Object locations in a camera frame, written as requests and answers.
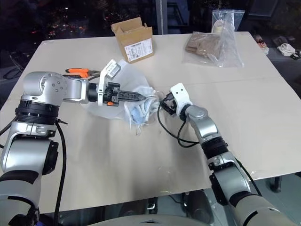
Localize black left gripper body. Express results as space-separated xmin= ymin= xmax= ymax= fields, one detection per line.
xmin=103 ymin=81 xmax=122 ymax=107

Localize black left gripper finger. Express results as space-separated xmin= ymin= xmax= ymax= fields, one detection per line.
xmin=119 ymin=95 xmax=145 ymax=102
xmin=119 ymin=90 xmax=147 ymax=97

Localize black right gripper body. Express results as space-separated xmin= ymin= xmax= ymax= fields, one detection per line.
xmin=162 ymin=93 xmax=180 ymax=117

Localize white translucent drawstring bag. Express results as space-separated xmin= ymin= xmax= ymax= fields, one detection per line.
xmin=84 ymin=59 xmax=156 ymax=121

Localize plastic bag of brown cardboard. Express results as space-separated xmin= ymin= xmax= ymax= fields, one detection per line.
xmin=182 ymin=31 xmax=226 ymax=65

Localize clear plastic bag with white item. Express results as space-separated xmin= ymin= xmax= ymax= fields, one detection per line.
xmin=211 ymin=9 xmax=245 ymax=68

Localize open cardboard box with label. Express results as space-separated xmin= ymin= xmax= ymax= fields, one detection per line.
xmin=111 ymin=16 xmax=156 ymax=64

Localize dark rounded shape under table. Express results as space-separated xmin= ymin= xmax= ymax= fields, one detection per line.
xmin=182 ymin=189 xmax=215 ymax=225

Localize small cluttered items pile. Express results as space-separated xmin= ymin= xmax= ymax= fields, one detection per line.
xmin=253 ymin=34 xmax=270 ymax=56

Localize white cloth bundle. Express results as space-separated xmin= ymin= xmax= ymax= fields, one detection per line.
xmin=277 ymin=43 xmax=296 ymax=57

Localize black table leg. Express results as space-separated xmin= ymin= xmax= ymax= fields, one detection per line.
xmin=269 ymin=176 xmax=283 ymax=194

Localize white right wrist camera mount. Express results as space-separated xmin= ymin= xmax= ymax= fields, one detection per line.
xmin=170 ymin=82 xmax=194 ymax=115

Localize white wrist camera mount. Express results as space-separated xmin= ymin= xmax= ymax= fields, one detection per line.
xmin=170 ymin=82 xmax=194 ymax=115
xmin=97 ymin=59 xmax=122 ymax=107

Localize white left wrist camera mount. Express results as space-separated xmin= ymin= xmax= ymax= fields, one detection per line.
xmin=97 ymin=59 xmax=122 ymax=107

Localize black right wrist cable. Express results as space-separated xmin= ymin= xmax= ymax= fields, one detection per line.
xmin=157 ymin=100 xmax=200 ymax=148

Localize orange handled pliers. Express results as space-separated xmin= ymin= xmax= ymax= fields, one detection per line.
xmin=64 ymin=67 xmax=102 ymax=80

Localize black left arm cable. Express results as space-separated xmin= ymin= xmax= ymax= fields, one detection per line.
xmin=53 ymin=118 xmax=69 ymax=226

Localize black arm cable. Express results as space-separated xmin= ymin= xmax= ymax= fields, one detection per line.
xmin=53 ymin=118 xmax=69 ymax=226
xmin=235 ymin=159 xmax=262 ymax=196

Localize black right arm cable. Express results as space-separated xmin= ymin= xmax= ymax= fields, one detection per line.
xmin=235 ymin=159 xmax=262 ymax=196

